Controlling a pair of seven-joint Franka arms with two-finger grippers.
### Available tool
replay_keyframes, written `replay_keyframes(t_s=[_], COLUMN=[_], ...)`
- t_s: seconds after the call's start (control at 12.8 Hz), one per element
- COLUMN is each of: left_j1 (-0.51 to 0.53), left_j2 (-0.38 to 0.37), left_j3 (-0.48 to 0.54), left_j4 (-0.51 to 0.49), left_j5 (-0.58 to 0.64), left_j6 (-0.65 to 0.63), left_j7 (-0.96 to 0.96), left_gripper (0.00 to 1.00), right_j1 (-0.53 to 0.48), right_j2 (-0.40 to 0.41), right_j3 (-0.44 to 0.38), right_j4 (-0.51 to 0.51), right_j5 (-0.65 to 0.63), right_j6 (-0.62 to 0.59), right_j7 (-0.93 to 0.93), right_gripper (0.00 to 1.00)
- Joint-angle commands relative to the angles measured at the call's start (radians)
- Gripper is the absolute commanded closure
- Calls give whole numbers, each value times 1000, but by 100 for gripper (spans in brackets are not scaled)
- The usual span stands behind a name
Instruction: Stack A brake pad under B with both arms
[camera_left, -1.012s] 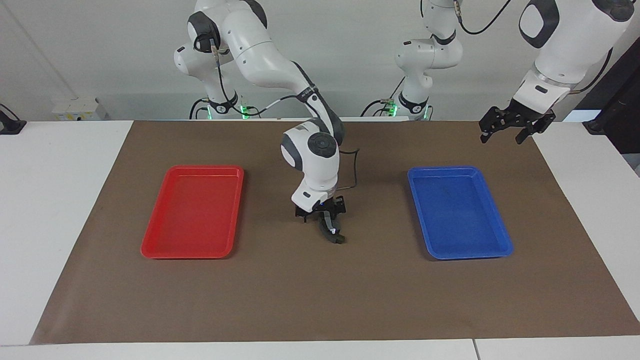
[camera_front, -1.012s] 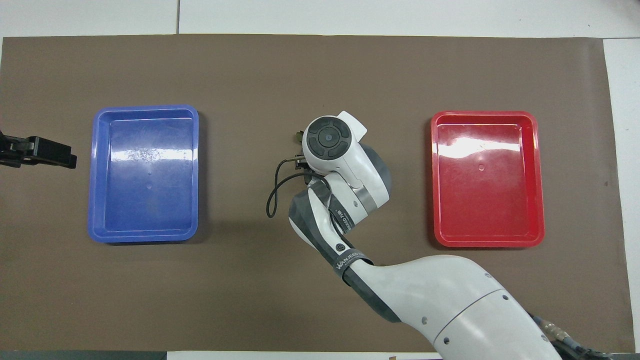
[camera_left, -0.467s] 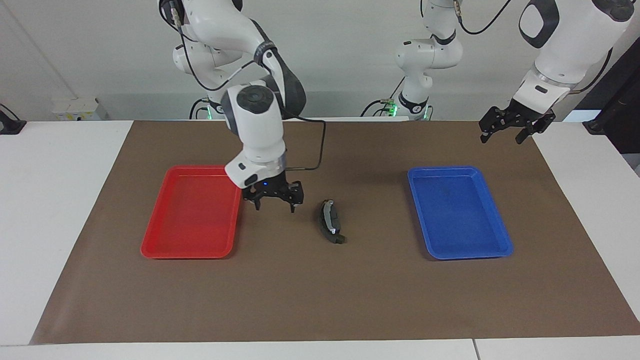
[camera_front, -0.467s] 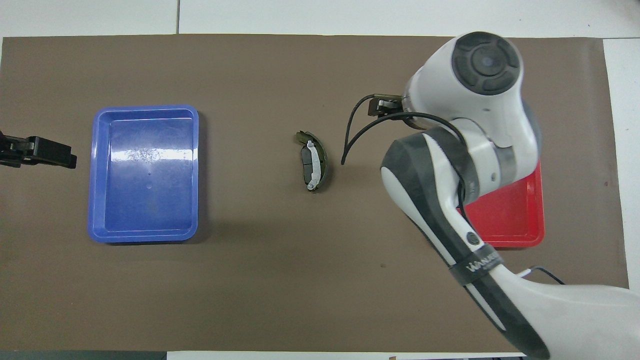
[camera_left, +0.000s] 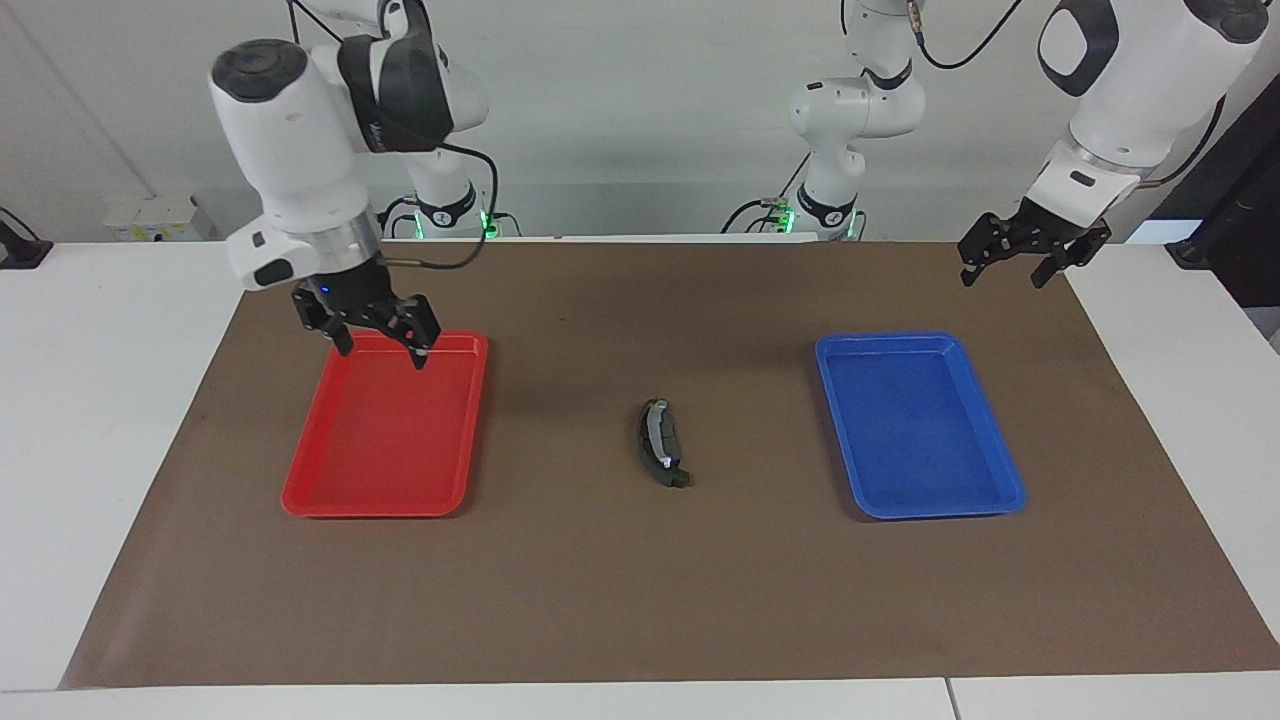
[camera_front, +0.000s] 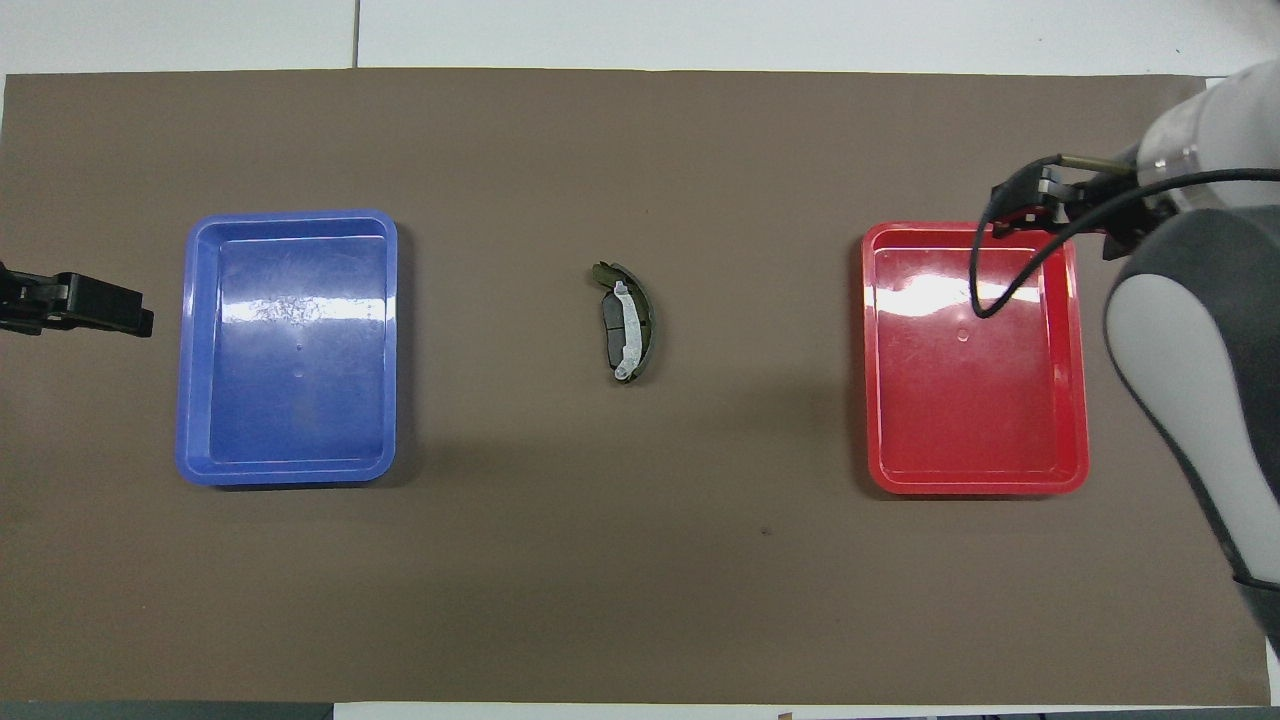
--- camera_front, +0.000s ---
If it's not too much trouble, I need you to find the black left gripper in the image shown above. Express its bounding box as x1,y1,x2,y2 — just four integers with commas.
0,261,155,339

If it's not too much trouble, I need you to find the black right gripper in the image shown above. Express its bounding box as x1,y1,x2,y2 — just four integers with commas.
988,163,1171,263

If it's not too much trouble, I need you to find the curved brake shoe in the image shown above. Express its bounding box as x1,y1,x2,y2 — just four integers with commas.
591,261,658,386

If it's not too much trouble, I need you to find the dark brake pad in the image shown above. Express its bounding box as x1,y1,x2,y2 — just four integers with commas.
599,289,630,374

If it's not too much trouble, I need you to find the blue plastic tray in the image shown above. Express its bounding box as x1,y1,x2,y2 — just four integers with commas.
176,209,399,487

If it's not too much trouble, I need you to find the red plastic tray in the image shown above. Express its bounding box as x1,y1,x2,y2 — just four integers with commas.
862,221,1090,496

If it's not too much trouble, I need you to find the brown table mat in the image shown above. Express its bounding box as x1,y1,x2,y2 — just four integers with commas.
0,67,1271,706

